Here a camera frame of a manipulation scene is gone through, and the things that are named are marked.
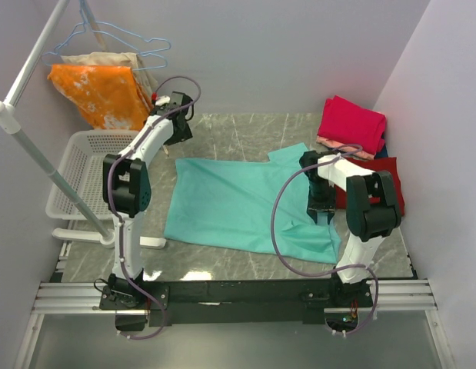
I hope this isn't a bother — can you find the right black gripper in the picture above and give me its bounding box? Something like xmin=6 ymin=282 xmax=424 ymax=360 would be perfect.
xmin=307 ymin=178 xmax=338 ymax=221

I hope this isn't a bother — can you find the teal t shirt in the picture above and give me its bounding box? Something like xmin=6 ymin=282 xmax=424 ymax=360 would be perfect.
xmin=164 ymin=143 xmax=341 ymax=264

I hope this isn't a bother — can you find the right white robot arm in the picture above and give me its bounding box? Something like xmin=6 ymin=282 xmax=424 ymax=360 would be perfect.
xmin=299 ymin=151 xmax=401 ymax=307

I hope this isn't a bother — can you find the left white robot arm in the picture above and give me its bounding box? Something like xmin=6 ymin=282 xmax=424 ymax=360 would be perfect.
xmin=102 ymin=91 xmax=194 ymax=309

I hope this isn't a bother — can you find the salmon folded t shirt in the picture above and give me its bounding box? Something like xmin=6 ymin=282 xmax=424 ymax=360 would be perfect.
xmin=316 ymin=136 xmax=374 ymax=160

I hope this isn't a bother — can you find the orange patterned cloth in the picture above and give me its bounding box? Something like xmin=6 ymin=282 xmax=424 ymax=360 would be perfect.
xmin=48 ymin=64 xmax=151 ymax=131

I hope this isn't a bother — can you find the dark red folded t shirt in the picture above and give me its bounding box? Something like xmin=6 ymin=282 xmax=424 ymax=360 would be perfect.
xmin=335 ymin=158 xmax=405 ymax=216

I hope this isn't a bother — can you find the blue folded t shirt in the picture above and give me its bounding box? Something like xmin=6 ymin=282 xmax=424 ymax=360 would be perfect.
xmin=374 ymin=135 xmax=389 ymax=159

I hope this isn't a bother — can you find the pink folded t shirt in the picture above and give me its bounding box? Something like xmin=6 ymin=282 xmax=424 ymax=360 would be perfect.
xmin=317 ymin=95 xmax=387 ymax=155

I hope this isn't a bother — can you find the white plastic laundry basket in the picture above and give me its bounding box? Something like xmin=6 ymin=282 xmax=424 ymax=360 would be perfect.
xmin=58 ymin=130 xmax=137 ymax=220

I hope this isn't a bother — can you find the beige hanging cloth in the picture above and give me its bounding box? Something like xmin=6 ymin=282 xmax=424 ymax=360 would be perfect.
xmin=62 ymin=52 xmax=158 ymax=108

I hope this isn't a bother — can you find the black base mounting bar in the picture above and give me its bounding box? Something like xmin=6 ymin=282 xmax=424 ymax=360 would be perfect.
xmin=99 ymin=276 xmax=373 ymax=331

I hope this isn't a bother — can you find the white clothes rack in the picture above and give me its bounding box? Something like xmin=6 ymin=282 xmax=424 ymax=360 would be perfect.
xmin=0 ymin=0 xmax=168 ymax=250

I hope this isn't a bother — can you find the aluminium rail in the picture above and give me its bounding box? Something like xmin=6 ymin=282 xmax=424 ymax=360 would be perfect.
xmin=14 ymin=279 xmax=456 ymax=368

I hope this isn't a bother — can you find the blue wire hanger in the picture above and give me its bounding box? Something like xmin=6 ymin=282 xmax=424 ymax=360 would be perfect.
xmin=40 ymin=52 xmax=168 ymax=70
xmin=45 ymin=1 xmax=171 ymax=60

